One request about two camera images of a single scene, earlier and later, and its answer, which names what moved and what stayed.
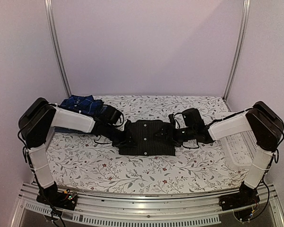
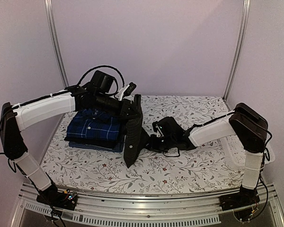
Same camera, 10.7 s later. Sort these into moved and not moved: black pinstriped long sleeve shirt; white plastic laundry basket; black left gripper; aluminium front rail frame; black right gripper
Moved: black left gripper; black pinstriped long sleeve shirt; black right gripper
Not moved: white plastic laundry basket; aluminium front rail frame
